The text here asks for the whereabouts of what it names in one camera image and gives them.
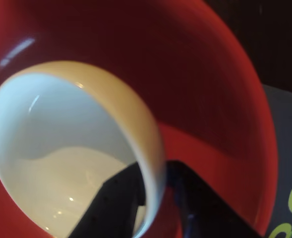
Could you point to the small white ceramic cup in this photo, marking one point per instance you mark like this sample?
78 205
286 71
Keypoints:
61 124

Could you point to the red bowl with black outside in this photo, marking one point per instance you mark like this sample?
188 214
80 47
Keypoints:
185 74

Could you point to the dark blue WOWROBO mat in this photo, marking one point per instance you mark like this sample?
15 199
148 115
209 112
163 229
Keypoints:
289 148

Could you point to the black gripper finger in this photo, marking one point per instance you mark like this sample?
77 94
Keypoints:
205 215
111 210

